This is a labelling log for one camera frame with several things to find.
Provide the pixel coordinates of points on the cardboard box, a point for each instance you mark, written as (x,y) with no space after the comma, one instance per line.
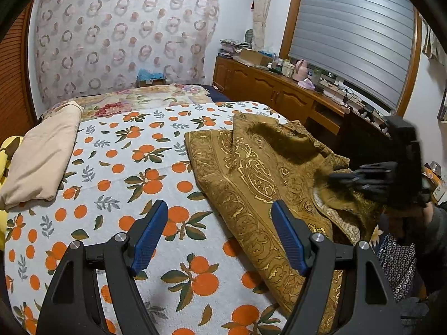
(253,57)

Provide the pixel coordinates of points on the blue topped box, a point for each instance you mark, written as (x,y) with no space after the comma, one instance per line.
(151,76)

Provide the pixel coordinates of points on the navy blue sheet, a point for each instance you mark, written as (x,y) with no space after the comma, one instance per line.
(216,95)

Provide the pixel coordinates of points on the orange fruit print bedsheet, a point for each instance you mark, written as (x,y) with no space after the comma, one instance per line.
(115,167)

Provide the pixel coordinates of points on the wooden cabinet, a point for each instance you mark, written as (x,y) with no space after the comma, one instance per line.
(265,83)

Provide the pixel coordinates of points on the person's dotted clothing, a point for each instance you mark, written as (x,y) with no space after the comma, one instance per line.
(398,261)

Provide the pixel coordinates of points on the circle patterned curtain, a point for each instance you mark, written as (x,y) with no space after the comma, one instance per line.
(122,35)

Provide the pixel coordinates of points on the floral blanket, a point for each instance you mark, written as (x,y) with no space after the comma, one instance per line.
(139,99)

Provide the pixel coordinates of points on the pink kettle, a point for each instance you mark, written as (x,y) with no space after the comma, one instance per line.
(300,70)

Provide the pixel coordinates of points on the stack of folded fabrics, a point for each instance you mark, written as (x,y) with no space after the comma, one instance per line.
(232,47)

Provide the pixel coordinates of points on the beige folded cloth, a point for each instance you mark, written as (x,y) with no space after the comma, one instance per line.
(42,157)

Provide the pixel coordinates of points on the brown patterned shirt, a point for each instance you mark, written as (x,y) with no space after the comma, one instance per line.
(251,181)

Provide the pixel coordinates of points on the lace curtain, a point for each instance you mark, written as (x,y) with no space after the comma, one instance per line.
(262,7)

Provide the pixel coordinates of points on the wooden slatted headboard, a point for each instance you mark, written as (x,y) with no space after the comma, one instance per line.
(14,87)

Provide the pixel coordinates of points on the yellow cloth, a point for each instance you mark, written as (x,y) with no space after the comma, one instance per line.
(8,153)

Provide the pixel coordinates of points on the grey window blind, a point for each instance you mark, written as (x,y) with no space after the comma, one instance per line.
(349,31)

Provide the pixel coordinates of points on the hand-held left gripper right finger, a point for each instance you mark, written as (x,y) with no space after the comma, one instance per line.
(288,240)

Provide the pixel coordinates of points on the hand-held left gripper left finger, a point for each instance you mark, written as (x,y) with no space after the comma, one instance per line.
(150,237)

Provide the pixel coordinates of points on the beige hanging garment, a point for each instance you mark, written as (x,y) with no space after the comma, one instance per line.
(434,43)

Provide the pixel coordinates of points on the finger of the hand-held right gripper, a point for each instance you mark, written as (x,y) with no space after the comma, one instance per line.
(379,167)
(363,183)

